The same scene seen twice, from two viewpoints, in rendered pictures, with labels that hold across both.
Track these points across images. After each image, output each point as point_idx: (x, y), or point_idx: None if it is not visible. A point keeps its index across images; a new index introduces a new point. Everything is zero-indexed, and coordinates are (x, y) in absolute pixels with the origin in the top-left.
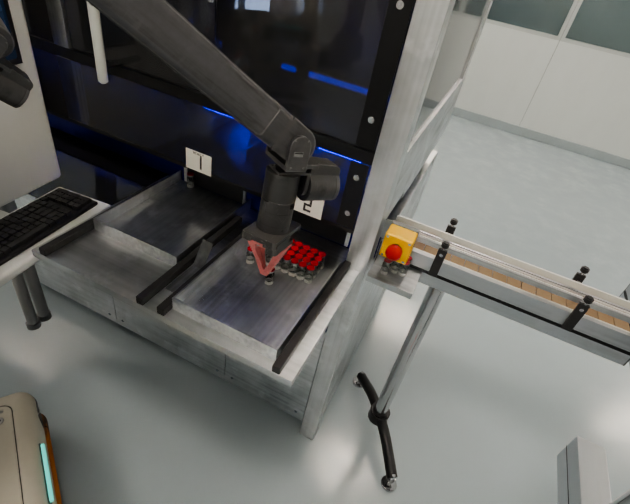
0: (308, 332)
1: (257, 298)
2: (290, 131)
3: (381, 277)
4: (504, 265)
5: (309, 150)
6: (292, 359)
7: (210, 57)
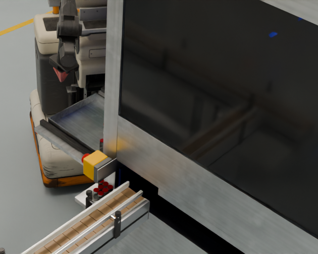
0: (61, 139)
1: (93, 126)
2: (59, 18)
3: (96, 186)
4: (72, 251)
5: (57, 30)
6: (46, 130)
7: None
